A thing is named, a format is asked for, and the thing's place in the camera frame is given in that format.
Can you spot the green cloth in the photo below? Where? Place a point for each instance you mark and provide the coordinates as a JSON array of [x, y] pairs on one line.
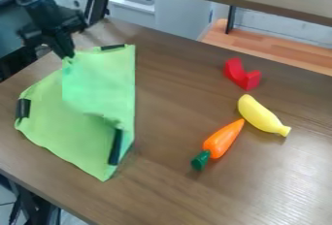
[[93, 106]]

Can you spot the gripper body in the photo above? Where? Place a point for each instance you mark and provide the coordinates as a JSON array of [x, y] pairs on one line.
[[51, 20]]

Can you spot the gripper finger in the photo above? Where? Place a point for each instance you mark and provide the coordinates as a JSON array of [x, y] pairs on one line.
[[64, 46]]

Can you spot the yellow toy banana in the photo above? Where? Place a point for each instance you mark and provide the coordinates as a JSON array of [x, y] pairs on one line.
[[259, 115]]

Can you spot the orange toy carrot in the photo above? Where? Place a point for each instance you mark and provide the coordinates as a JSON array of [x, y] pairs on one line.
[[220, 143]]

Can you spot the red toy block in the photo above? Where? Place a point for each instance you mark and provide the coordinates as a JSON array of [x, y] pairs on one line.
[[241, 72]]

